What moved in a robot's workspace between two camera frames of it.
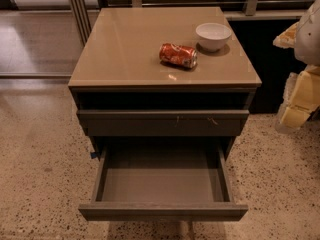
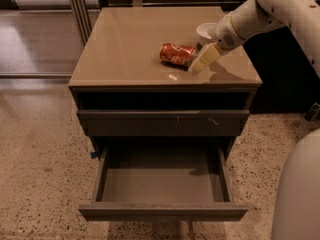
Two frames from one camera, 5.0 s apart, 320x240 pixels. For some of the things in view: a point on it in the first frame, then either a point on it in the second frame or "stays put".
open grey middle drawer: [163, 182] stays put
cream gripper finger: [301, 98] -> [226, 37]
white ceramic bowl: [212, 36] stays put
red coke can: [178, 54] stays put
